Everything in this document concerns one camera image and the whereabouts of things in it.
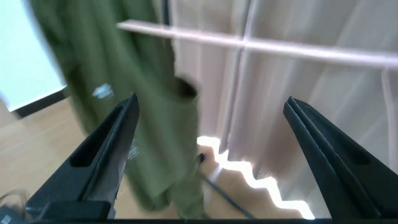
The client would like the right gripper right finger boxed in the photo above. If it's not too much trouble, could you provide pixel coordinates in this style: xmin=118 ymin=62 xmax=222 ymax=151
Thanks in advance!
xmin=282 ymin=95 xmax=398 ymax=219

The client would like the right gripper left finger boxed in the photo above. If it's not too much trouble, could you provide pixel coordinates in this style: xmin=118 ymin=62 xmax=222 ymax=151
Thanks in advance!
xmin=24 ymin=92 xmax=140 ymax=220

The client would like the green sleeveless shirt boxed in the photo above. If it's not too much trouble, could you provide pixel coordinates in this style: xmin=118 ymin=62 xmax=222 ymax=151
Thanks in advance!
xmin=29 ymin=0 xmax=208 ymax=220

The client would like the pink clothes hanger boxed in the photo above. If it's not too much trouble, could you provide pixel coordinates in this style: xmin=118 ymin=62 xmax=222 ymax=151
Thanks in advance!
xmin=116 ymin=18 xmax=398 ymax=175

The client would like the black clothes rack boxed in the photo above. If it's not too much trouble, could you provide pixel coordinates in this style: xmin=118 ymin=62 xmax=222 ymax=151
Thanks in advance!
xmin=160 ymin=0 xmax=256 ymax=220

